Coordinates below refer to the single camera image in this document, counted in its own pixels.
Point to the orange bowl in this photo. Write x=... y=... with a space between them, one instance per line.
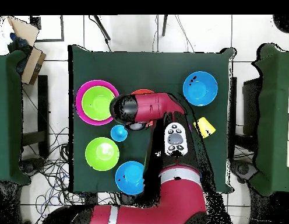
x=142 y=91

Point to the green bowl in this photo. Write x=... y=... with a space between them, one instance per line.
x=96 y=103
x=102 y=154

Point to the yellow cup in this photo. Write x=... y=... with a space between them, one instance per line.
x=205 y=127

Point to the light blue bowl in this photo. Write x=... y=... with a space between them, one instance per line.
x=129 y=178
x=200 y=88

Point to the pink bowl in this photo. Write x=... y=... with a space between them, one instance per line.
x=78 y=109

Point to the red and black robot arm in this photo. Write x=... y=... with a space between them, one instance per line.
x=179 y=196

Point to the light blue cup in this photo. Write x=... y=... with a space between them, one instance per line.
x=118 y=133

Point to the dark green table cloth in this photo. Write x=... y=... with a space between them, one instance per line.
x=146 y=67

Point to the black tripod leg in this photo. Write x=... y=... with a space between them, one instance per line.
x=102 y=29
x=164 y=25

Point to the black metal stand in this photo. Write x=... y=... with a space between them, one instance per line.
x=43 y=105
x=250 y=105

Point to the brown cardboard box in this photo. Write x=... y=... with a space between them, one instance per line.
x=32 y=66

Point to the green cloth side table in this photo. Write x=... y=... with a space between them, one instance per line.
x=8 y=116
x=275 y=105

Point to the brown cardboard sheet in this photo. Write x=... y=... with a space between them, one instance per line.
x=24 y=30

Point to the black pedestal leg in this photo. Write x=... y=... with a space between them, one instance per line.
x=243 y=170
x=32 y=166

